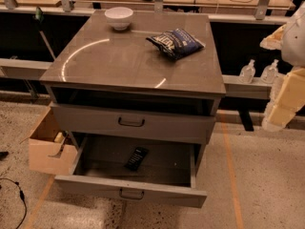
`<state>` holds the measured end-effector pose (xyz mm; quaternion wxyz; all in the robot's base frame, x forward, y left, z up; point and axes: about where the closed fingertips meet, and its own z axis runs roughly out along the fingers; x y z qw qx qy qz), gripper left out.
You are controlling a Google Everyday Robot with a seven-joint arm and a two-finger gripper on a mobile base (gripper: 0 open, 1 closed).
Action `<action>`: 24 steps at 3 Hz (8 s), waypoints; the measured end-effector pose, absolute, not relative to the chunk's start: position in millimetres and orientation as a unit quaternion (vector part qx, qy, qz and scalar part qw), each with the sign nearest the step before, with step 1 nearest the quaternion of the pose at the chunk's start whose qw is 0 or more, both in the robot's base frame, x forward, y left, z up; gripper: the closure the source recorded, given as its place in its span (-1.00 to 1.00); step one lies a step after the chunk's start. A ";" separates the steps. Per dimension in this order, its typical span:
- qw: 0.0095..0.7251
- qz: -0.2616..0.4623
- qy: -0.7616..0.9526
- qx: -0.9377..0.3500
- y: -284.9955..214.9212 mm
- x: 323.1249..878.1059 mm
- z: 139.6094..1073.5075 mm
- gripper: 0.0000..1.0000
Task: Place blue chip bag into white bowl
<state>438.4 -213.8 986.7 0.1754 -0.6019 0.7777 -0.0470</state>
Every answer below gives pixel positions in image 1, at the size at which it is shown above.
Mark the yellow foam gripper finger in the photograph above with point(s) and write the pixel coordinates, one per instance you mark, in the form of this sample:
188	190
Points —
274	40
287	97

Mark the blue chip bag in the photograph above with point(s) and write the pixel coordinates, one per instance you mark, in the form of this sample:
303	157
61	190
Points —
176	44

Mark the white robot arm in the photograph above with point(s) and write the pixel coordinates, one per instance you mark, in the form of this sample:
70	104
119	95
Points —
293	40

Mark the white ceramic bowl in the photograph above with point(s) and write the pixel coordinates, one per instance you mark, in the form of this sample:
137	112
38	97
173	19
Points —
119	18

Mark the right clear soap bottle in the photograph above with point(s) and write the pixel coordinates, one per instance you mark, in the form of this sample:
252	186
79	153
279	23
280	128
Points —
269	73

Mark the clear soap bottle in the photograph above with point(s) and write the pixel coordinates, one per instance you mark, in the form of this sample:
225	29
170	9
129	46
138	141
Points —
247	73
269	73

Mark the left clear soap bottle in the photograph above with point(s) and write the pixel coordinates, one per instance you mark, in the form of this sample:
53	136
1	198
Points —
247	73

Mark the grey drawer cabinet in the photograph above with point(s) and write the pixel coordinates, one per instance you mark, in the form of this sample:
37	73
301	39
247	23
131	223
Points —
105	68

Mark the open bottom drawer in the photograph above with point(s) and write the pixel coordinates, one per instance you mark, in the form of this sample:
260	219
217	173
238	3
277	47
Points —
166	175

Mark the black remote control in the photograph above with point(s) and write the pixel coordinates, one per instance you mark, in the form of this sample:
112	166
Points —
136	158

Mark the closed middle drawer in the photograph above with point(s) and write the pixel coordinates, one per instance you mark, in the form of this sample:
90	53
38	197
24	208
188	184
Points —
149	125

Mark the cardboard box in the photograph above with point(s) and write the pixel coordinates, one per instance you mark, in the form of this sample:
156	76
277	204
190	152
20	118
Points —
51	150

